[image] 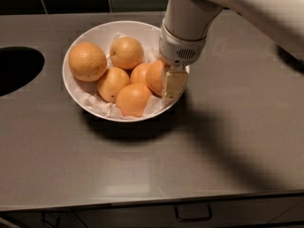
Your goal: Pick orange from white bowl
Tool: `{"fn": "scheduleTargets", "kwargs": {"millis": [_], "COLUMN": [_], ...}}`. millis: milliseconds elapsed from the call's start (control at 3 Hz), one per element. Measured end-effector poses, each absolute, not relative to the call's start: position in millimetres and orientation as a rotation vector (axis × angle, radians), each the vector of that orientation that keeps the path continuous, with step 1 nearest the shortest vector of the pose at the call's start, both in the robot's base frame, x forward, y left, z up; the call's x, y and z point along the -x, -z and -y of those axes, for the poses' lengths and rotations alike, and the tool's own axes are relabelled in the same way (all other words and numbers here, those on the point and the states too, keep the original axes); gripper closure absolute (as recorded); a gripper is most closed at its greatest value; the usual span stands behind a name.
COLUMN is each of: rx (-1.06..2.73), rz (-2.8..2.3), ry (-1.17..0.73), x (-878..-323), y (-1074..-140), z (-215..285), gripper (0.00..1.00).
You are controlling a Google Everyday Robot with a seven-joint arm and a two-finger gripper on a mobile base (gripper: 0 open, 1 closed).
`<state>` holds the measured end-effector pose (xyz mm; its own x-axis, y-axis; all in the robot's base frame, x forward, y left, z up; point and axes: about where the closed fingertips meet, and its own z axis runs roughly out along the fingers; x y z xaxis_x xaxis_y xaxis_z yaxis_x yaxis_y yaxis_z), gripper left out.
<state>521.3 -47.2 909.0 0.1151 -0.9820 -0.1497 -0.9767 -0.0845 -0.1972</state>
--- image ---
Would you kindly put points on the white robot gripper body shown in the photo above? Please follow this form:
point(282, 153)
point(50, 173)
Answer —
point(179, 50)

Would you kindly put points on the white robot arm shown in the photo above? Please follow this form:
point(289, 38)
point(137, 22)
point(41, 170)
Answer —
point(185, 26)

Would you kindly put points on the orange at bowl back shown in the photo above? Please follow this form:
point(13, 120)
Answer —
point(126, 53)

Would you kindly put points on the white ceramic bowl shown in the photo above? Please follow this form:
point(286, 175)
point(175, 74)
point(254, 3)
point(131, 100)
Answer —
point(71, 83)

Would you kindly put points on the orange at bowl front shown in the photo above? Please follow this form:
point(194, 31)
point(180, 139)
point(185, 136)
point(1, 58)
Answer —
point(132, 99)

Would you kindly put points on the small orange in middle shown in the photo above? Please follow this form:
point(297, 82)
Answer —
point(138, 73)

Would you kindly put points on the large orange far left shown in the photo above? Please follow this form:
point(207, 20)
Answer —
point(87, 62)

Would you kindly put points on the white tissue paper lining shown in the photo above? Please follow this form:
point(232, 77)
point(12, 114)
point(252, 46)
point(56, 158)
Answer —
point(87, 93)

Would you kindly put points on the dark sink basin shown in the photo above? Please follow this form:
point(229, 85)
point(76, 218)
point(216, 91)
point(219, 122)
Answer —
point(18, 67)

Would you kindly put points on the black drawer handle centre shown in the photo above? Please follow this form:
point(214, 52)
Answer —
point(193, 212)

